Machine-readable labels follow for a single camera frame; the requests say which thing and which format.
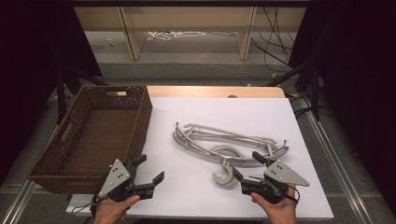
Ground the dark curtain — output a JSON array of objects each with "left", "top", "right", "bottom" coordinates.
[
  {"left": 289, "top": 0, "right": 396, "bottom": 216},
  {"left": 0, "top": 0, "right": 104, "bottom": 186}
]

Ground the metal floor rail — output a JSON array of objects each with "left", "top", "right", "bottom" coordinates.
[
  {"left": 0, "top": 124, "right": 62, "bottom": 224},
  {"left": 298, "top": 95, "right": 375, "bottom": 224}
]

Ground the brown wicker basket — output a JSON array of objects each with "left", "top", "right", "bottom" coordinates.
[{"left": 26, "top": 85, "right": 153, "bottom": 195}]

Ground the white coiled cable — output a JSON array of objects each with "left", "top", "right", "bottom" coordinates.
[{"left": 147, "top": 30, "right": 207, "bottom": 42}]

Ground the person's left hand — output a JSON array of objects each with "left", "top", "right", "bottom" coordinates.
[{"left": 92, "top": 194, "right": 142, "bottom": 224}]

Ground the black metal stand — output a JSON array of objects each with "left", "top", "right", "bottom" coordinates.
[
  {"left": 55, "top": 62, "right": 110, "bottom": 125},
  {"left": 266, "top": 55, "right": 322, "bottom": 122}
]

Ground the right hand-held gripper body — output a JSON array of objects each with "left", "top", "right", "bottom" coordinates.
[{"left": 240, "top": 158, "right": 311, "bottom": 205}]

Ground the hand-held gripper cable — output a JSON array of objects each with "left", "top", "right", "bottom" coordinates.
[
  {"left": 281, "top": 183, "right": 302, "bottom": 207},
  {"left": 70, "top": 176, "right": 106, "bottom": 218}
]

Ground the thin white floor cable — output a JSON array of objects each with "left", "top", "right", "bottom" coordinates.
[{"left": 167, "top": 60, "right": 276, "bottom": 79}]

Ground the bundle of black cables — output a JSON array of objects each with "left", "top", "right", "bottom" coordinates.
[{"left": 250, "top": 6, "right": 301, "bottom": 75}]

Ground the right hand-held gripper cable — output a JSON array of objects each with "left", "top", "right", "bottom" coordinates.
[{"left": 281, "top": 183, "right": 302, "bottom": 207}]

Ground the beige wooden shelf unit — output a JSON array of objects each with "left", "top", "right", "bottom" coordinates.
[{"left": 74, "top": 6, "right": 307, "bottom": 62}]

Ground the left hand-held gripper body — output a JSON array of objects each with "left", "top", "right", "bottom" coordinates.
[{"left": 96, "top": 158, "right": 155, "bottom": 203}]

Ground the person's right hand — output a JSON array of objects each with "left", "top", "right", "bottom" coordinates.
[{"left": 249, "top": 185, "right": 299, "bottom": 224}]

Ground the left hand-held gripper cable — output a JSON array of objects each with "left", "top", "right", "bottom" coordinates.
[{"left": 70, "top": 176, "right": 106, "bottom": 218}]

